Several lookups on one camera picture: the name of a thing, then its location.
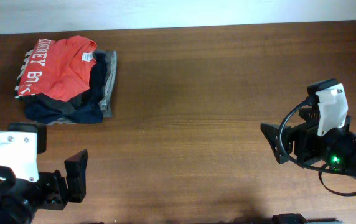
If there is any black device at table edge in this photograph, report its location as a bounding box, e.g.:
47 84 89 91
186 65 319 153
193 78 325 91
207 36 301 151
271 213 343 224

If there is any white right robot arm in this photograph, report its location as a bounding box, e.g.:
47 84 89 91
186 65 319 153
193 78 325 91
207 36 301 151
260 96 356 197

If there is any red t-shirt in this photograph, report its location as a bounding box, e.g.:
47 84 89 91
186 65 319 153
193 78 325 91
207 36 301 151
15 35 97 102

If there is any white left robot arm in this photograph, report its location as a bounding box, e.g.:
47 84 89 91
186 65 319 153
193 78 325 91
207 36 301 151
0 123 88 223

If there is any navy blue folded shirt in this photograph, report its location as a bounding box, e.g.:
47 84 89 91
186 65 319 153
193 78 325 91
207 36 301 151
24 50 108 125

